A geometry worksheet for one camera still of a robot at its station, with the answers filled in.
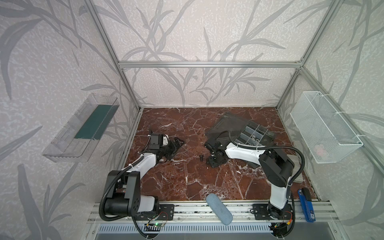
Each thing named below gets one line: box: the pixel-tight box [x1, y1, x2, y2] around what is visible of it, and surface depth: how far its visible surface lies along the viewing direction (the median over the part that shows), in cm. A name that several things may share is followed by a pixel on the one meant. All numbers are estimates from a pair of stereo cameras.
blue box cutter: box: [298, 187, 316, 223], surface depth 75 cm
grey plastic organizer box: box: [205, 112, 276, 146], surface depth 106 cm
